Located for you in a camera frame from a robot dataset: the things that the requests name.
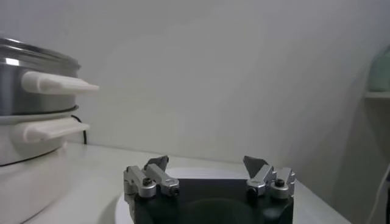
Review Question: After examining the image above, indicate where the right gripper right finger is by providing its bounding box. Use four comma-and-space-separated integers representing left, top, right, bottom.
243, 155, 297, 200

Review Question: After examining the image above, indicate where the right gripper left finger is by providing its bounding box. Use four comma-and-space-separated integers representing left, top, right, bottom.
123, 155, 180, 202

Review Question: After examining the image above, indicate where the stainless steel steamer basket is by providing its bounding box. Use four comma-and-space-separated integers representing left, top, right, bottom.
0, 37, 100, 117

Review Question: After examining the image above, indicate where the white round plate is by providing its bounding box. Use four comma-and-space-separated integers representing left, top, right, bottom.
115, 167, 254, 224

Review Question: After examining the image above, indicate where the black cooker power cord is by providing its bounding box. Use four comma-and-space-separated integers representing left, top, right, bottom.
71, 114, 88, 145

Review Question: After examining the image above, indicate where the white power cable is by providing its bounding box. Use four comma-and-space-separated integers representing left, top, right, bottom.
364, 163, 390, 224

